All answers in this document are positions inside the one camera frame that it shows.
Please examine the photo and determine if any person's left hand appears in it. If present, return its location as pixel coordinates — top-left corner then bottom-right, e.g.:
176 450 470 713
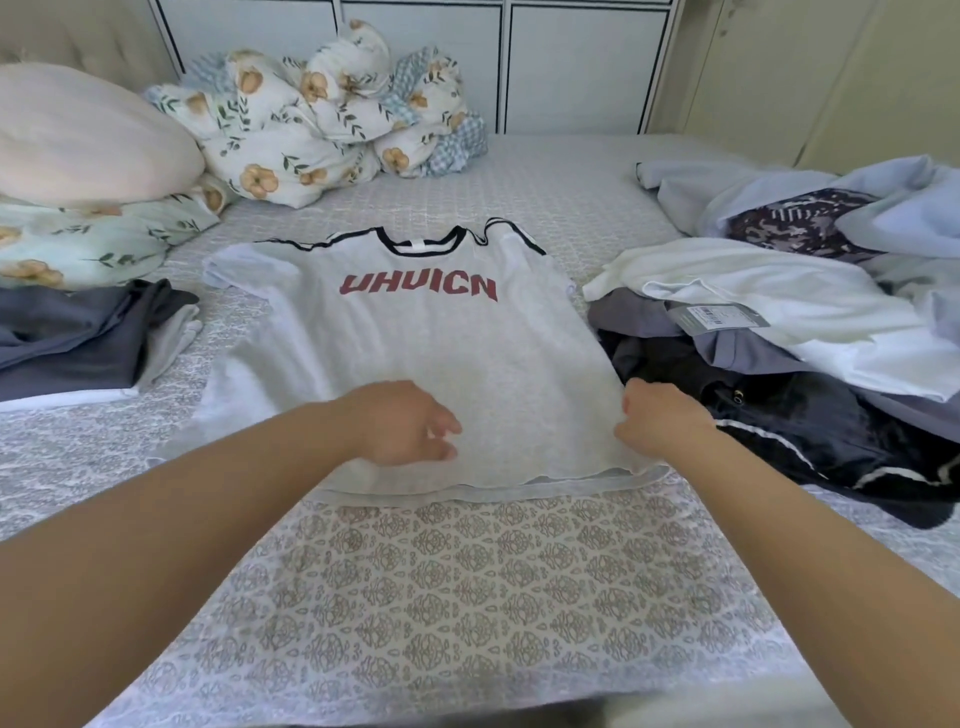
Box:
331 379 465 470

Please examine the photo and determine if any person's right hand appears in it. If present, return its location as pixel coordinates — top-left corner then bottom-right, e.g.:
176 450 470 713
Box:
610 378 720 468

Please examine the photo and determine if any white printed t-shirt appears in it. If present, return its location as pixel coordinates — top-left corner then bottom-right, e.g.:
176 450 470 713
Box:
580 235 960 405

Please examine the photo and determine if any bed with grey patterned sheet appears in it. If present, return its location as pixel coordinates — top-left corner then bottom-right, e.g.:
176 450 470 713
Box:
0 132 960 728

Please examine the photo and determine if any white garment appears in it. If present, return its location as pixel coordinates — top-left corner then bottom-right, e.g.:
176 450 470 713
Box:
0 304 206 416

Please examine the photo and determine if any light blue hooded jacket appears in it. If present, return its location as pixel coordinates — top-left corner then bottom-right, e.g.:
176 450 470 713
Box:
634 153 960 261

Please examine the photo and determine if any dark purple patterned garment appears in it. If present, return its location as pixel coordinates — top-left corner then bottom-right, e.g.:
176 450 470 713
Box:
726 186 881 261

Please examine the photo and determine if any person's right forearm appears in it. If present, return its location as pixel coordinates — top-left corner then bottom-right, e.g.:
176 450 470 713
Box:
679 427 960 728

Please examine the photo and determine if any person's left forearm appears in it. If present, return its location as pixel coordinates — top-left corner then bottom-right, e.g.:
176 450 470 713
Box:
0 397 371 728

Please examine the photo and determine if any floral bunched quilt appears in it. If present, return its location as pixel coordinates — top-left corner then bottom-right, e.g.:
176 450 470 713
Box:
387 43 492 180

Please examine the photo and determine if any floral pillow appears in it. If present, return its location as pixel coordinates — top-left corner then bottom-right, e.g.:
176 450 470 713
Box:
0 171 236 293

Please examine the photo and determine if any white wardrobe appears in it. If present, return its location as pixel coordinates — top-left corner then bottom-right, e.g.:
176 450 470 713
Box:
148 0 686 138

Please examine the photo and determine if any white door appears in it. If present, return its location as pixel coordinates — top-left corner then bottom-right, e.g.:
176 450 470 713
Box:
642 0 960 176

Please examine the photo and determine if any pink plush pillow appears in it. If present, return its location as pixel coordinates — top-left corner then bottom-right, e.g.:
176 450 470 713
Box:
0 60 209 210

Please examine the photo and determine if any beige tufted headboard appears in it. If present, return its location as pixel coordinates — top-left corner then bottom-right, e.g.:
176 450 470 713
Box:
0 0 183 93

